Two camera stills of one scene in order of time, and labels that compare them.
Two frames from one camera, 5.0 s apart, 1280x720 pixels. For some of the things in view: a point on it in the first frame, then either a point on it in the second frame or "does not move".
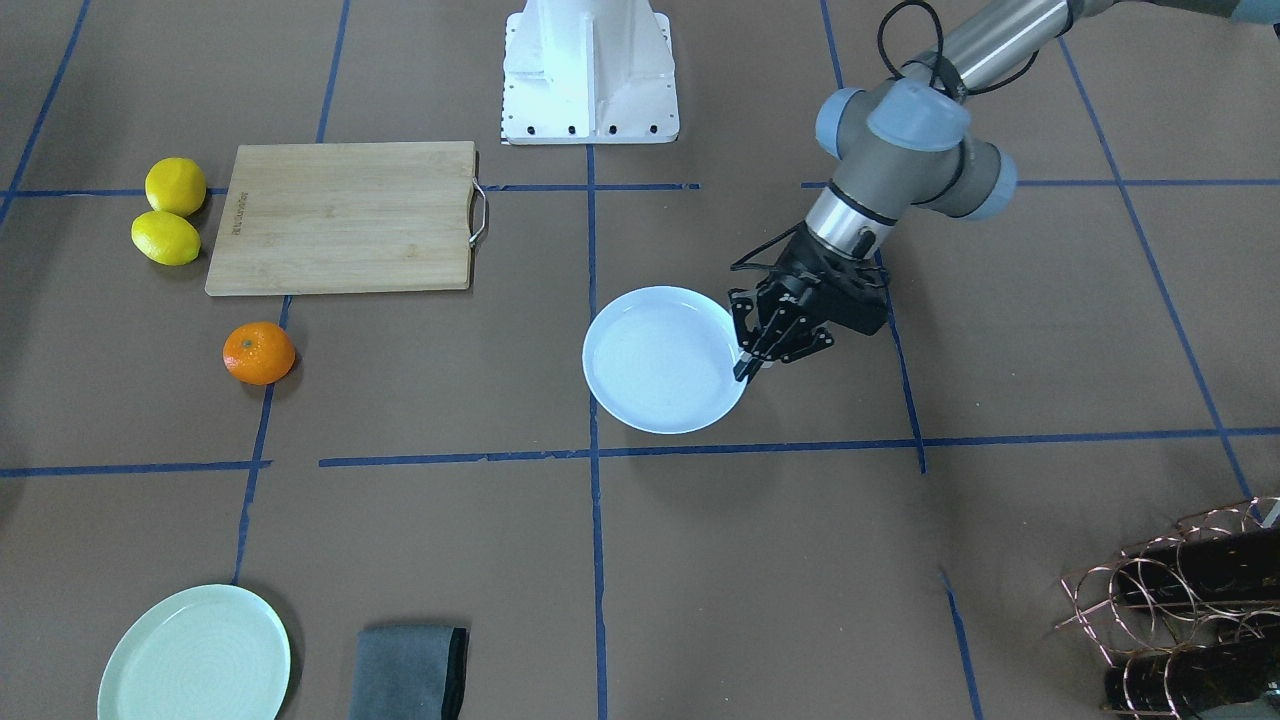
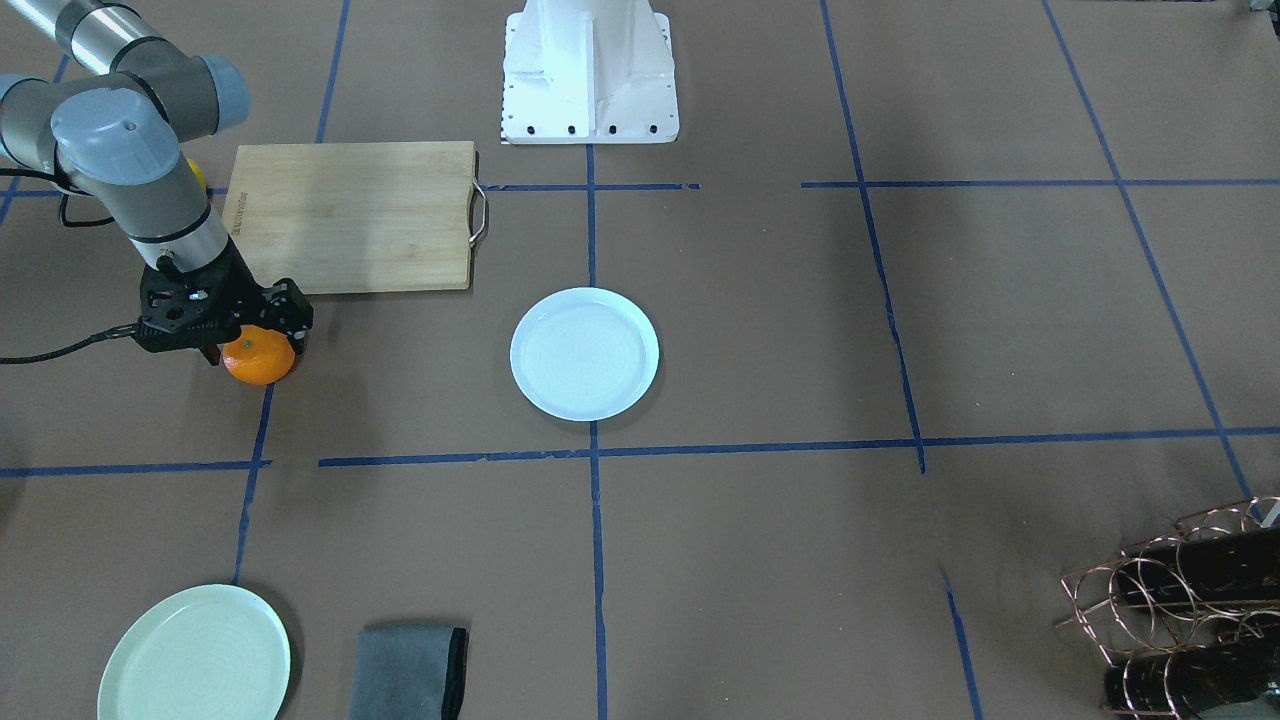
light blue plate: (662, 360) → (585, 354)
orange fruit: (258, 353) does not move
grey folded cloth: (409, 672) does not move
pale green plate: (220, 652) does not move
